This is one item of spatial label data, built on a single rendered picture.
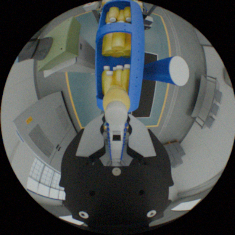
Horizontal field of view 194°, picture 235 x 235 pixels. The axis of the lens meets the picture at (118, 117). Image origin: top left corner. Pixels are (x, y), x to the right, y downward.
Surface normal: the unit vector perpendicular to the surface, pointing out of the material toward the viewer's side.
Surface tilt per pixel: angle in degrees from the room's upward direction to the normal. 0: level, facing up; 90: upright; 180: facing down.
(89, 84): 0
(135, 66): 29
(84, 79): 0
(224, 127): 90
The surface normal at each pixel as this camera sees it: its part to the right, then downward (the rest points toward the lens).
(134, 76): 0.51, 0.48
